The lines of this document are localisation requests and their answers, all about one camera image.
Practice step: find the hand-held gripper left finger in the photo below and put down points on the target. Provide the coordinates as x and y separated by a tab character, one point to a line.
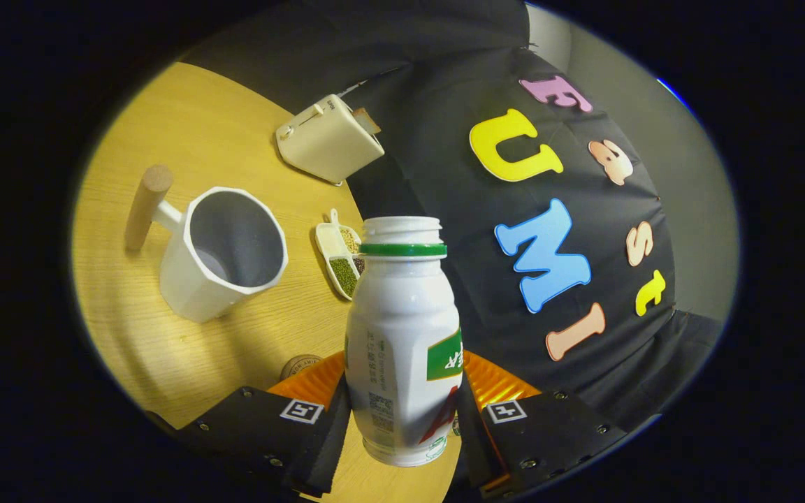
329	447

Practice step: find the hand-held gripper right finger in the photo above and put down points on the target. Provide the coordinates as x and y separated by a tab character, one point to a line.
476	440

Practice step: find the white juice bottle green label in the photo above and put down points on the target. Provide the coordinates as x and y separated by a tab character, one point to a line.
402	328

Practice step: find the black backdrop cloth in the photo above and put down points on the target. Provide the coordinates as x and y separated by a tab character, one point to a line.
437	161

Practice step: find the round wooden coaster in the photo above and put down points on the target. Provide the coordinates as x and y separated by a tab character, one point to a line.
298	367

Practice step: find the cream toaster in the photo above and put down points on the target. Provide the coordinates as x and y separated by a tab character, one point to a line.
325	143

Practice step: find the wooden table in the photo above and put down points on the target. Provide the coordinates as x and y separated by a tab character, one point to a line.
137	335

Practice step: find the white divided dish of beans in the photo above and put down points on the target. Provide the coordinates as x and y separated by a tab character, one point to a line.
343	276

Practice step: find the brown bread slice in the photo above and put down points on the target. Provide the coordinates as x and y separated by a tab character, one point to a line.
367	120

